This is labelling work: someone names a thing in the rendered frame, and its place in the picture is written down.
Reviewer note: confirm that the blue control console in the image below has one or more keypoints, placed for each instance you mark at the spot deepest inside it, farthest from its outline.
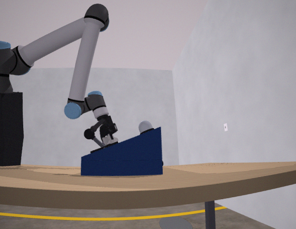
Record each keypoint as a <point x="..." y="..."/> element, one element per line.
<point x="137" y="156"/>

